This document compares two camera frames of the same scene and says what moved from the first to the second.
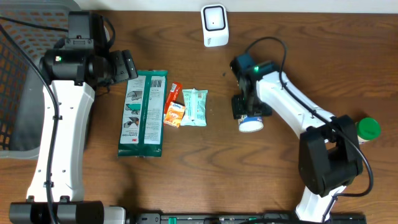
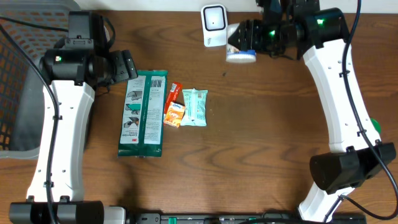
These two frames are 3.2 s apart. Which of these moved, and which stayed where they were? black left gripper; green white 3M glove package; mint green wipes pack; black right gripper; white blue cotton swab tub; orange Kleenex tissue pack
Moved: black right gripper; white blue cotton swab tub
Stayed: mint green wipes pack; black left gripper; green white 3M glove package; orange Kleenex tissue pack
